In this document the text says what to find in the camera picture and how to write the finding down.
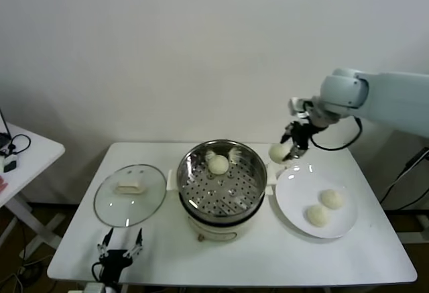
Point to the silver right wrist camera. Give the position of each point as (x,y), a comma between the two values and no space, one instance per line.
(296,104)

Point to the white steamed baozi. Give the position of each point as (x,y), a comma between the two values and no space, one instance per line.
(278,154)
(317,215)
(218,165)
(332,199)

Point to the white oval plate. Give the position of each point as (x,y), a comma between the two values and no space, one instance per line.
(295,185)

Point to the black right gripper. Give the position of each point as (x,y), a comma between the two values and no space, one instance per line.
(301,135)

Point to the glass pot lid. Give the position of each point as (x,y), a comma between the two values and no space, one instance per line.
(134,209)

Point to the small black white device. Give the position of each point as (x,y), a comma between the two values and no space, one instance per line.
(9,165)

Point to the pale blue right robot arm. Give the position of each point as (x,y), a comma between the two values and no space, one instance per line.
(395,98)

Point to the white side table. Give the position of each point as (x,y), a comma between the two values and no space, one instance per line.
(37,159)

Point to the cream electric pot base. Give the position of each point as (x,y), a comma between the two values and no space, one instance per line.
(218,231)

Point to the steel perforated steamer basket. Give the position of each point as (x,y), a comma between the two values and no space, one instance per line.
(201,189)

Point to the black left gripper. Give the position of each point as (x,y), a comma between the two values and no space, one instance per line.
(115,259)

